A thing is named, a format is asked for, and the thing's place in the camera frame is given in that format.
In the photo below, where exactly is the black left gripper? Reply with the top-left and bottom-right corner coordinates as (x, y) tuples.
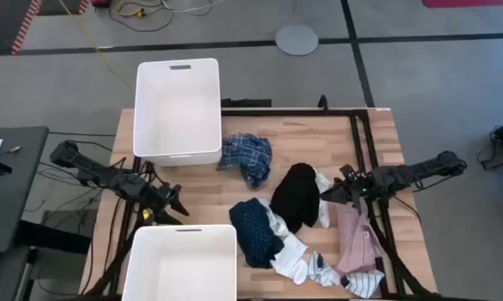
(125, 175), (191, 227)

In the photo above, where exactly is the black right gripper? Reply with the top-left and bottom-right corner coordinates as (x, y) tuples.
(320, 169), (382, 205)

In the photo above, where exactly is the long white sock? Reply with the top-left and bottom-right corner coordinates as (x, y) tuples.
(312, 168), (334, 229)

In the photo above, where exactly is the black garment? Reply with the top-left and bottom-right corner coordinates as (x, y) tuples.
(269, 161), (322, 235)

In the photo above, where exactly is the pink shirt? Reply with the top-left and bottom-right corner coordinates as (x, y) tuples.
(333, 199), (385, 276)

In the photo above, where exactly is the white striped sock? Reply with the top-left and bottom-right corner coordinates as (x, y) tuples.
(307, 250), (341, 288)
(340, 268), (386, 300)

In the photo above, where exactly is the thick white sock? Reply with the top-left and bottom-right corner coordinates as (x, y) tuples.
(257, 197), (310, 286)

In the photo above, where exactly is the navy dotted garment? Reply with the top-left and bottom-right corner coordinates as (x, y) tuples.
(228, 197), (286, 270)

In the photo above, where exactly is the blue plaid shirt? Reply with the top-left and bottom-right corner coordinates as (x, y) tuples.
(216, 132), (274, 190)

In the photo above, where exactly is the white plastic laundry bin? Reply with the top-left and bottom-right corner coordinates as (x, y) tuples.
(133, 57), (223, 167)
(121, 224), (238, 301)

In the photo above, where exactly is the black desk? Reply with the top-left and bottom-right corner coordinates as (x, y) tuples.
(0, 126), (50, 255)

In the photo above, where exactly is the grey round floor disc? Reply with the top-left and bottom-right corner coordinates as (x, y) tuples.
(275, 23), (320, 57)

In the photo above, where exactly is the red floor mat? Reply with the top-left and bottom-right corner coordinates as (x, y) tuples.
(422, 0), (503, 8)

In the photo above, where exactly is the black mat with striped edge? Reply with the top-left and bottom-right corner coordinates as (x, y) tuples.
(0, 0), (89, 56)

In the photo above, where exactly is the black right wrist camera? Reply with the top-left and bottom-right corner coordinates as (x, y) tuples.
(338, 164), (358, 181)

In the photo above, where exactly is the black aluminium table frame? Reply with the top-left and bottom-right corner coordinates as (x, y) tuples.
(82, 94), (443, 301)

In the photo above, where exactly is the black flat mount bracket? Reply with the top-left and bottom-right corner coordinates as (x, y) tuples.
(221, 98), (272, 109)

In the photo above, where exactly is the thin yellow floor cable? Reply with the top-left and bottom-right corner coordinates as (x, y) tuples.
(58, 0), (132, 89)

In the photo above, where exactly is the black floor cable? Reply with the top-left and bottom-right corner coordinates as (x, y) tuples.
(108, 0), (175, 33)

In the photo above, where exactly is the yellow plug cable coil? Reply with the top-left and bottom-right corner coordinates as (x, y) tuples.
(115, 0), (147, 19)

